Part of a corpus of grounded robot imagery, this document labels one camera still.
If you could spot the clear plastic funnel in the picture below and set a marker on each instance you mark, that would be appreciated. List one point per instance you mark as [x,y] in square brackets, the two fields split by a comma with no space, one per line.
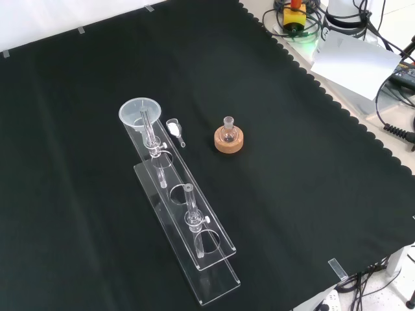
[129,111]

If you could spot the clear acrylic funnel stand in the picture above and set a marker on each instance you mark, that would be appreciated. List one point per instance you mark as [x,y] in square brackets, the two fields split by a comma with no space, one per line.
[176,182]

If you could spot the glass weighing funnel with powder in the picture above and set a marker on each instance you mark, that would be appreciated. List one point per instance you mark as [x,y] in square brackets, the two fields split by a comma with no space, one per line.
[173,128]

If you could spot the small glass round-bottom flask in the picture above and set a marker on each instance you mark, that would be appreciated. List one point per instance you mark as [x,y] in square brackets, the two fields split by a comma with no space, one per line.
[228,134]

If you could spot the black bench cloth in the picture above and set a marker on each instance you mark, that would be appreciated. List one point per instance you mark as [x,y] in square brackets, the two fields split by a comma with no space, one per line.
[291,168]

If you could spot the clear tape strip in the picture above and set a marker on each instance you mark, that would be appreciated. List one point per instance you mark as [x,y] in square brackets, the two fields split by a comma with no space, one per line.
[148,8]
[81,30]
[337,268]
[6,53]

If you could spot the yellow stop button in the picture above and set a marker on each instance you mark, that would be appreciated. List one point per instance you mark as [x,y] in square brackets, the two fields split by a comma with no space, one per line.
[293,17]

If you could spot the pale board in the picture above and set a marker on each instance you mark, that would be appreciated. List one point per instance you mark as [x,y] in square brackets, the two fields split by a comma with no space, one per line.
[350,61]

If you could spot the white power strip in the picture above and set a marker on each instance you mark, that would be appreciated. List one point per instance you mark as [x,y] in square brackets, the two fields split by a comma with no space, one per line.
[329,301]

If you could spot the black box with yellow label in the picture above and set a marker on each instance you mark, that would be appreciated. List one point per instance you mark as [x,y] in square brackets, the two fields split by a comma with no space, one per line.
[405,75]

